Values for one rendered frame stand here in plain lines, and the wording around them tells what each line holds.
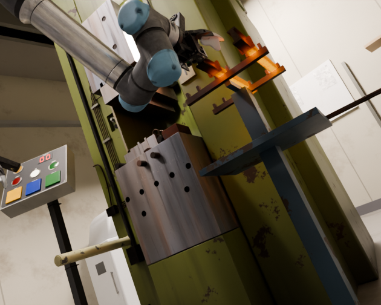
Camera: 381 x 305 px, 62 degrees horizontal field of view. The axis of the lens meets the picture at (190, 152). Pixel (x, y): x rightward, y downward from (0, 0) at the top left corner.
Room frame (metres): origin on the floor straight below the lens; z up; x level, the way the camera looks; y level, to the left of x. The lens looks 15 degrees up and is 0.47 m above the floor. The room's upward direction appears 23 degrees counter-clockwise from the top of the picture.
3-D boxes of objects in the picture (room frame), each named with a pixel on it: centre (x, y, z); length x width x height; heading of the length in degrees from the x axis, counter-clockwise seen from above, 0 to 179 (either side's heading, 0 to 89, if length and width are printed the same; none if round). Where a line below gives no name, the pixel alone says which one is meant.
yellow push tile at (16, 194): (1.44, 0.85, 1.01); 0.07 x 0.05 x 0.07; 90
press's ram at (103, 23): (1.58, 0.08, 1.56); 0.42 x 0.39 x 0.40; 156
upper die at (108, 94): (1.60, 0.12, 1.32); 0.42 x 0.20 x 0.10; 156
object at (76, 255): (1.47, 0.56, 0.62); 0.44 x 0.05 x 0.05; 156
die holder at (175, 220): (1.58, 0.07, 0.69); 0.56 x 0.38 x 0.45; 156
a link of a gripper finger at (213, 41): (0.82, -0.19, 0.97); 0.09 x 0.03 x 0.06; 116
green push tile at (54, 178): (1.44, 0.65, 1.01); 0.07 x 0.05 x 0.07; 90
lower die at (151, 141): (1.60, 0.12, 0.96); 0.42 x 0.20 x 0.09; 156
